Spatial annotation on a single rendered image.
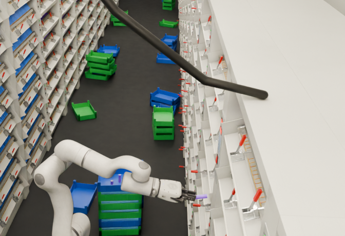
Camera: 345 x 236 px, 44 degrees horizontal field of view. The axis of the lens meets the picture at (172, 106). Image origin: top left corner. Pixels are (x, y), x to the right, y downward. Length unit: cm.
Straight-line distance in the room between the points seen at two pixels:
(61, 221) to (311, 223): 161
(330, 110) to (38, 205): 274
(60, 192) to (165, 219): 140
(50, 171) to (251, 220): 116
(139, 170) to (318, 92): 86
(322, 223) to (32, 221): 284
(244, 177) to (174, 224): 210
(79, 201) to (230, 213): 224
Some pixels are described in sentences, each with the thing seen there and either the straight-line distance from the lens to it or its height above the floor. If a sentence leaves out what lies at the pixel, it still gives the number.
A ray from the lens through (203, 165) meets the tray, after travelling 235.
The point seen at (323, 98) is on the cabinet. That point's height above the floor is 175.
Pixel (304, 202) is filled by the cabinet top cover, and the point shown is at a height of 175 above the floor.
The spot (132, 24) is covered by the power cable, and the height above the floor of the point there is 195.
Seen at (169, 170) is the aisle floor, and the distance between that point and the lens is 391.
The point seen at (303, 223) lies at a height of 175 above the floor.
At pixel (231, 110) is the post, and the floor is 160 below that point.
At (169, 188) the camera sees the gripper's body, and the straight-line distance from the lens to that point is 192.
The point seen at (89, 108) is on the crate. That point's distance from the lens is 492.
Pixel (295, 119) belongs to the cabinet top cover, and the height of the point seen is 175.
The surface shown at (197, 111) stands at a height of 96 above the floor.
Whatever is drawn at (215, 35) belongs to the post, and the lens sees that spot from 210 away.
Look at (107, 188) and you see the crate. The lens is 299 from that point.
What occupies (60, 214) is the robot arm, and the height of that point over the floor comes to 81.
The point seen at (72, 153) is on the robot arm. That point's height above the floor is 118.
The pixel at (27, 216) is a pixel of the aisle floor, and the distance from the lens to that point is 351.
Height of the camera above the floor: 226
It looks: 27 degrees down
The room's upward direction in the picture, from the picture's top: 4 degrees clockwise
